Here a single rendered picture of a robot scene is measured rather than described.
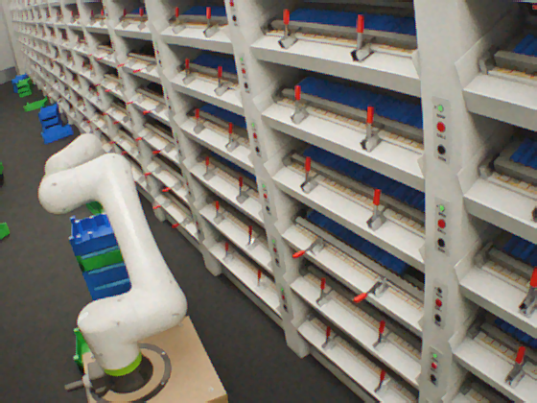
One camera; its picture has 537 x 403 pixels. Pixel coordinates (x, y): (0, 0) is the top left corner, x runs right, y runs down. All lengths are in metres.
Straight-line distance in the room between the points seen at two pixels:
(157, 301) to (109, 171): 0.39
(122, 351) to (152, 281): 0.20
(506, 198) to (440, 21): 0.32
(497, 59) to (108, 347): 1.09
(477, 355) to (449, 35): 0.67
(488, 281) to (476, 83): 0.39
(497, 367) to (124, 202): 1.02
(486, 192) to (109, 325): 0.92
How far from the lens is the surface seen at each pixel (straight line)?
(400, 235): 1.18
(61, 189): 1.48
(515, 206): 0.91
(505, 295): 1.02
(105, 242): 2.09
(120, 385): 1.46
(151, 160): 2.89
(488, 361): 1.16
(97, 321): 1.34
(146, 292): 1.35
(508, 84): 0.86
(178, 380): 1.45
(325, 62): 1.14
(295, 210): 1.62
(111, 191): 1.46
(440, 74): 0.90
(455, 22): 0.85
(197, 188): 2.24
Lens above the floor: 1.38
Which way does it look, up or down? 28 degrees down
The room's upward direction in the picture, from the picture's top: 10 degrees counter-clockwise
